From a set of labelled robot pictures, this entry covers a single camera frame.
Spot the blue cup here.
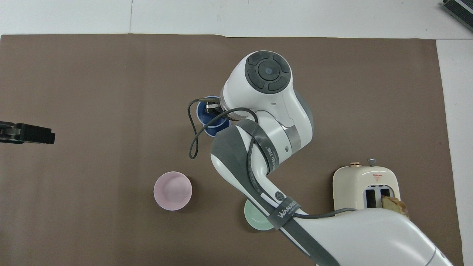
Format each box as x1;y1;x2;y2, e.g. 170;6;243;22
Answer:
196;95;232;138

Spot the pink cup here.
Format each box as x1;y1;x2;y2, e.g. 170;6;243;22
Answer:
153;171;193;211

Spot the green cup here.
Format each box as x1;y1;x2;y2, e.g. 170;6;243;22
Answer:
244;198;276;232

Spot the cream toaster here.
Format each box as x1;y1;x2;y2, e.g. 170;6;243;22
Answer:
333;158;402;212

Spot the bread slice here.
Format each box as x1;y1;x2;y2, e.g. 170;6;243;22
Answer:
381;196;409;219

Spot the dark striped box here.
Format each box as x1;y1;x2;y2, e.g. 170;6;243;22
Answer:
441;0;473;23

